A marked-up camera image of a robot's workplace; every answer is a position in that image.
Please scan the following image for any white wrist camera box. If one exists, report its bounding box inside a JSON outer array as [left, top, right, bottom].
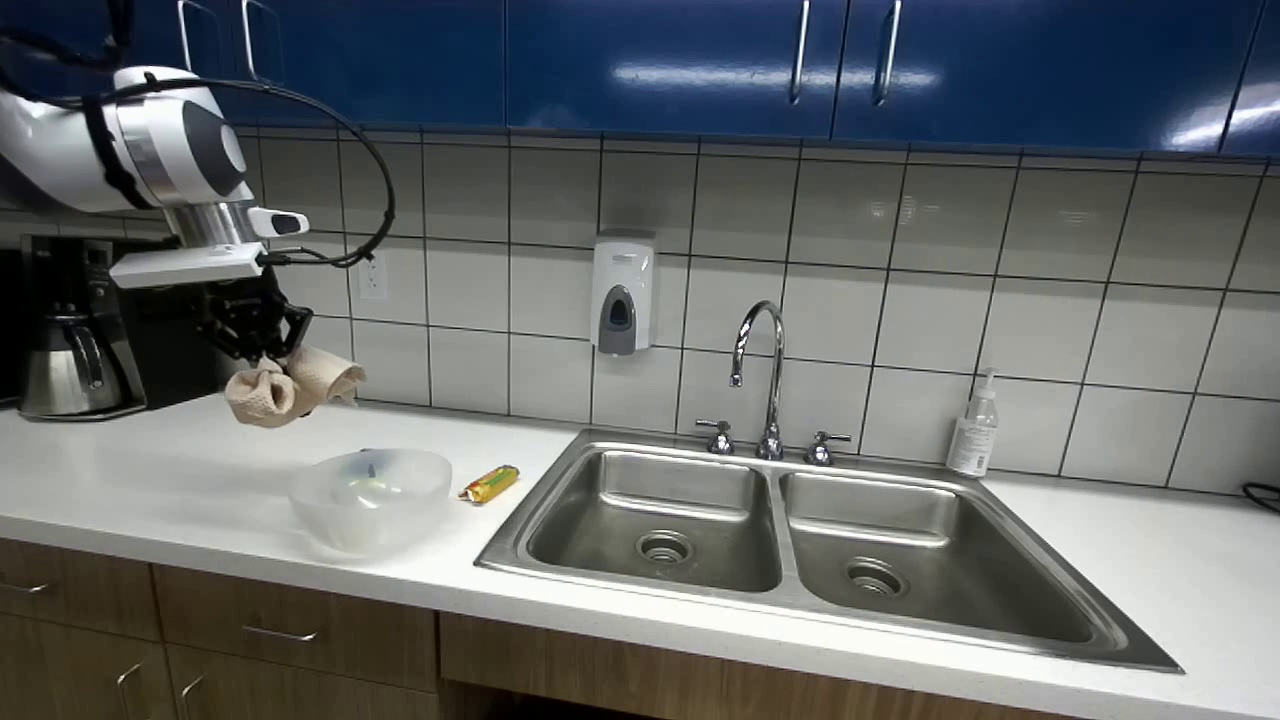
[[105, 235, 272, 295]]

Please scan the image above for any clear soap pump bottle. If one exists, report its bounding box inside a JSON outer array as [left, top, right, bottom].
[[940, 370, 1005, 485]]

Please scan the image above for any stainless steel double sink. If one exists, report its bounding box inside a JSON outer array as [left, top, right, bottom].
[[472, 427, 1184, 678]]

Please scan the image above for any translucent white bowl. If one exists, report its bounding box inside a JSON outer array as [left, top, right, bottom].
[[284, 445, 460, 566]]

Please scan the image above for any white wall soap dispenser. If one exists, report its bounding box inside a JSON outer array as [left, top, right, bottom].
[[587, 233, 662, 359]]

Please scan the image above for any black coffee machine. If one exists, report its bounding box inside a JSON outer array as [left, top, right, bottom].
[[0, 235, 231, 423]]

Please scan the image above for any wooden panel under sink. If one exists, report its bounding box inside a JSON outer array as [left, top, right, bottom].
[[437, 608, 1075, 720]]

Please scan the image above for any chrome faucet handle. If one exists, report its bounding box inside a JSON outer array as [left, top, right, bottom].
[[801, 423, 855, 467], [692, 416, 739, 462]]

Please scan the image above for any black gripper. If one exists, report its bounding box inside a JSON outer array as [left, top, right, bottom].
[[197, 268, 322, 379]]

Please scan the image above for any chrome gooseneck faucet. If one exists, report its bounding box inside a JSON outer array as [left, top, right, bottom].
[[724, 295, 791, 465]]

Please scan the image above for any steel coffee carafe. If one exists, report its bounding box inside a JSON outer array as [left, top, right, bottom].
[[18, 308, 141, 423]]

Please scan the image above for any blue cabinet door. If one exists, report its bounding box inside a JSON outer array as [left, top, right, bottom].
[[0, 0, 220, 106], [212, 0, 522, 135], [1219, 0, 1280, 168], [838, 0, 1260, 165], [509, 0, 848, 148]]

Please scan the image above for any beige knitted towel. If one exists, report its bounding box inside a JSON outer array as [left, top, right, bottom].
[[220, 343, 374, 431]]

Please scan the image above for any yellow green sponge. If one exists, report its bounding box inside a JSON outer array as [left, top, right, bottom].
[[458, 462, 526, 513]]

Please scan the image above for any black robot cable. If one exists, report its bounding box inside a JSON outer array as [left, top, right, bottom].
[[197, 70, 402, 272]]

